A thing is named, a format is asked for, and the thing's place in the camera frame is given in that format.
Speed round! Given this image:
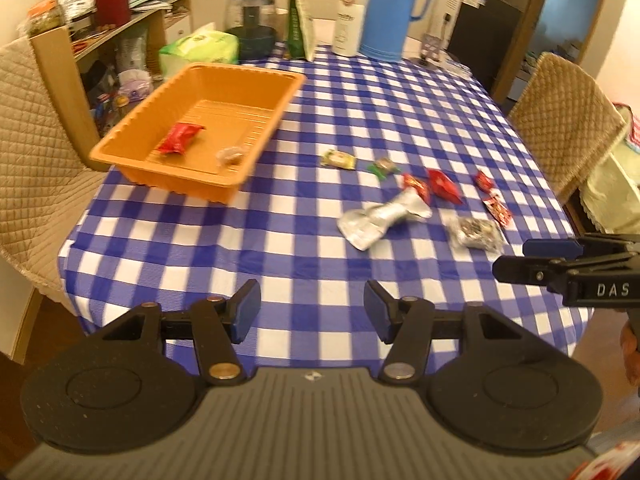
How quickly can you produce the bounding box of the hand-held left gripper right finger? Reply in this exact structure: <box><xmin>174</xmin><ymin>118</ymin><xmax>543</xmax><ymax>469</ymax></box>
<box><xmin>363</xmin><ymin>279</ymin><xmax>526</xmax><ymax>386</ymax></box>

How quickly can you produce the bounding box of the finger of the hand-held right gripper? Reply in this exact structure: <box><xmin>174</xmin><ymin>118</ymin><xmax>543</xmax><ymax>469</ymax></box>
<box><xmin>522</xmin><ymin>232</ymin><xmax>640</xmax><ymax>259</ymax></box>
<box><xmin>492</xmin><ymin>252</ymin><xmax>640</xmax><ymax>287</ymax></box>

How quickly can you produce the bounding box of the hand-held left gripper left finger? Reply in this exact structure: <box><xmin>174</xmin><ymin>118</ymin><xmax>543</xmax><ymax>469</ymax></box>
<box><xmin>102</xmin><ymin>279</ymin><xmax>262</xmax><ymax>386</ymax></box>

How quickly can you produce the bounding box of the clear packet of nuts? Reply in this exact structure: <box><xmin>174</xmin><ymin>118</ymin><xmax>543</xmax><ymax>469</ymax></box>
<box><xmin>446</xmin><ymin>215</ymin><xmax>505</xmax><ymax>254</ymax></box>

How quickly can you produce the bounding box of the silver packet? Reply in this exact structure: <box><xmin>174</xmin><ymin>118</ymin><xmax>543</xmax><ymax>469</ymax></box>
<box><xmin>337</xmin><ymin>189</ymin><xmax>433</xmax><ymax>251</ymax></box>

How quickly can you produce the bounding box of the red pillow snack packet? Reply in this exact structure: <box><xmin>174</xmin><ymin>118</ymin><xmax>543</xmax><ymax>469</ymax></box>
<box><xmin>427</xmin><ymin>169</ymin><xmax>465</xmax><ymax>205</ymax></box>

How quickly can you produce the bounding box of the red gold candy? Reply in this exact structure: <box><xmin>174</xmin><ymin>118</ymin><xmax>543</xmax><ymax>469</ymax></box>
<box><xmin>402</xmin><ymin>172</ymin><xmax>432</xmax><ymax>206</ymax></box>

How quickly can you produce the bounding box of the yellow green candy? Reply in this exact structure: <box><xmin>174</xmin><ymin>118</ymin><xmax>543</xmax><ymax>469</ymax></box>
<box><xmin>321</xmin><ymin>149</ymin><xmax>357</xmax><ymax>170</ymax></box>

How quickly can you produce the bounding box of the orange plastic tray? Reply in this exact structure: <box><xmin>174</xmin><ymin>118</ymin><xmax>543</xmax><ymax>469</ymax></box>
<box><xmin>89</xmin><ymin>62</ymin><xmax>307</xmax><ymax>205</ymax></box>

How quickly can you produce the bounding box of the sofa with pale yellow cover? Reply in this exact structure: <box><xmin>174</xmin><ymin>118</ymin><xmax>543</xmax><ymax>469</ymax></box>
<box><xmin>580</xmin><ymin>105</ymin><xmax>640</xmax><ymax>236</ymax></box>

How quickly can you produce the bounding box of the blue white checked tablecloth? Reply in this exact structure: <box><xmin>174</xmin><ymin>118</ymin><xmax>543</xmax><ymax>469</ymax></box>
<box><xmin>57</xmin><ymin>44</ymin><xmax>596</xmax><ymax>363</ymax></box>

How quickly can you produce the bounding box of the chair with beige quilted cover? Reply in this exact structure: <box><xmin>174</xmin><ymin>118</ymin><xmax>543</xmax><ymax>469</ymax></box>
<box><xmin>507</xmin><ymin>51</ymin><xmax>628</xmax><ymax>206</ymax></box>
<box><xmin>0</xmin><ymin>36</ymin><xmax>109</xmax><ymax>311</ymax></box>

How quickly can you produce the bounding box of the red checked cushion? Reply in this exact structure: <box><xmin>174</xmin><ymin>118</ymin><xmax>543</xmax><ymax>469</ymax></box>
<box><xmin>612</xmin><ymin>102</ymin><xmax>640</xmax><ymax>153</ymax></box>

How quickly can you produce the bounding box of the red white patterned clothing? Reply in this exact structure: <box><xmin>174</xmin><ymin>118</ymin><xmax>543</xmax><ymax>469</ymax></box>
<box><xmin>570</xmin><ymin>440</ymin><xmax>640</xmax><ymax>480</ymax></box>

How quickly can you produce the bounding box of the blue white blister packet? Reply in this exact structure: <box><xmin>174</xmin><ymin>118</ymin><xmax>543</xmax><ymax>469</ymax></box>
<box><xmin>440</xmin><ymin>55</ymin><xmax>473</xmax><ymax>79</ymax></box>

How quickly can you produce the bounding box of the black cabinet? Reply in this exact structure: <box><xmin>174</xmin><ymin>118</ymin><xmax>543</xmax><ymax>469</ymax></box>
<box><xmin>446</xmin><ymin>0</ymin><xmax>526</xmax><ymax>95</ymax></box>

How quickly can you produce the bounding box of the grey phone stand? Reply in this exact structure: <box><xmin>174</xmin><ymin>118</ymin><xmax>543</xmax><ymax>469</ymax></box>
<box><xmin>417</xmin><ymin>32</ymin><xmax>447</xmax><ymax>67</ymax></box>

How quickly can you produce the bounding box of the green tissue pack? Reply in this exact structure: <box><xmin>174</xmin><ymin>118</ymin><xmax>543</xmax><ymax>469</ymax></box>
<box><xmin>158</xmin><ymin>30</ymin><xmax>241</xmax><ymax>77</ymax></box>

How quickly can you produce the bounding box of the clear plastic bag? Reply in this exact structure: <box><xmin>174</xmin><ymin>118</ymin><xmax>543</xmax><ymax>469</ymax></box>
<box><xmin>116</xmin><ymin>35</ymin><xmax>152</xmax><ymax>102</ymax></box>

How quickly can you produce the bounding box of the white bottle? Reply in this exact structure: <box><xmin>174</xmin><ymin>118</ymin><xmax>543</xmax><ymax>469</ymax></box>
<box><xmin>332</xmin><ymin>0</ymin><xmax>367</xmax><ymax>57</ymax></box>

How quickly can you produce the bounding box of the blue plastic pitcher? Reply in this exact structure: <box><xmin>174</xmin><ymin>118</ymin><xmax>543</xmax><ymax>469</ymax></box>
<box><xmin>359</xmin><ymin>0</ymin><xmax>437</xmax><ymax>63</ymax></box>

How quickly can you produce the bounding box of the green standing bag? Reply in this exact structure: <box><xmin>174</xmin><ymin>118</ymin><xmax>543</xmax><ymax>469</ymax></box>
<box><xmin>285</xmin><ymin>0</ymin><xmax>317</xmax><ymax>62</ymax></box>

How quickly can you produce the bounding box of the glass jar with dark base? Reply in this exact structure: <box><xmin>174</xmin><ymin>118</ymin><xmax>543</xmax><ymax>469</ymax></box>
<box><xmin>222</xmin><ymin>0</ymin><xmax>278</xmax><ymax>63</ymax></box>

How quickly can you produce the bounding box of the wooden shelf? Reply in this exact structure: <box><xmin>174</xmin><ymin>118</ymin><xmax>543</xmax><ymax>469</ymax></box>
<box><xmin>29</xmin><ymin>0</ymin><xmax>193</xmax><ymax>158</ymax></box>

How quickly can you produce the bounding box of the dark red box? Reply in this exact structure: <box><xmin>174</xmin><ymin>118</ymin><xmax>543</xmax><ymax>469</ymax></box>
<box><xmin>95</xmin><ymin>0</ymin><xmax>132</xmax><ymax>28</ymax></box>

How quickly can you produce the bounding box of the jar with orange lid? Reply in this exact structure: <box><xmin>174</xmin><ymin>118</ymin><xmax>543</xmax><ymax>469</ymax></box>
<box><xmin>26</xmin><ymin>4</ymin><xmax>66</xmax><ymax>38</ymax></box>

